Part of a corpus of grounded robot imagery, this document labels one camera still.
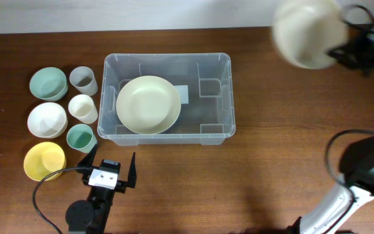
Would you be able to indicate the green cup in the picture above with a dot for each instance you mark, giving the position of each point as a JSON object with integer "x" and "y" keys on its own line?
{"x": 81, "y": 138}

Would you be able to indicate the white small bowl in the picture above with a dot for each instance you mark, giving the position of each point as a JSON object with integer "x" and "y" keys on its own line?
{"x": 47, "y": 120}

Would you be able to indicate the white label in bin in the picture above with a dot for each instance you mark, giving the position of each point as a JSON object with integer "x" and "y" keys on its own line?
{"x": 183, "y": 93}

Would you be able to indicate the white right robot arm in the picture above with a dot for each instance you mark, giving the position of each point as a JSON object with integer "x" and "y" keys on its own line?
{"x": 354, "y": 180}

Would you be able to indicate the green small bowl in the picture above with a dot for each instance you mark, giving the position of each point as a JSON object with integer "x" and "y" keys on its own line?
{"x": 49, "y": 84}

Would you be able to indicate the grey cup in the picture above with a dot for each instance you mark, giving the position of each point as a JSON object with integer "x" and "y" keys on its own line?
{"x": 83, "y": 79}

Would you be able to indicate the clear plastic storage bin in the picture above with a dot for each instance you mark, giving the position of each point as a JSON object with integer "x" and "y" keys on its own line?
{"x": 209, "y": 117}

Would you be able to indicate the cream cup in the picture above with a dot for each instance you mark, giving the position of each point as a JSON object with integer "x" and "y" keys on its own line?
{"x": 82, "y": 107}

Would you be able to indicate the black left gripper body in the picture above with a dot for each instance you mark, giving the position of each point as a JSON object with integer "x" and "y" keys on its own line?
{"x": 100, "y": 192}

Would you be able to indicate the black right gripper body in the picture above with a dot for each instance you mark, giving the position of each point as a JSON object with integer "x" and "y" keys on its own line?
{"x": 363, "y": 54}

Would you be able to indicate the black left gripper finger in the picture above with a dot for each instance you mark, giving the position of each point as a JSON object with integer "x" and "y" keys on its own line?
{"x": 132, "y": 175}
{"x": 87, "y": 161}

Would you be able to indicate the blue bowl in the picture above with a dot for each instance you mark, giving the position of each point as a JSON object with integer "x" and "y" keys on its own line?
{"x": 169, "y": 129}

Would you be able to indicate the yellow small bowl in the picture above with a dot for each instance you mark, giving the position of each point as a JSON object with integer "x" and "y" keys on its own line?
{"x": 43, "y": 159}

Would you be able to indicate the cream bowl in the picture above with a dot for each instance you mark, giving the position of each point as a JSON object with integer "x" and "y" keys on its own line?
{"x": 148, "y": 105}
{"x": 303, "y": 31}

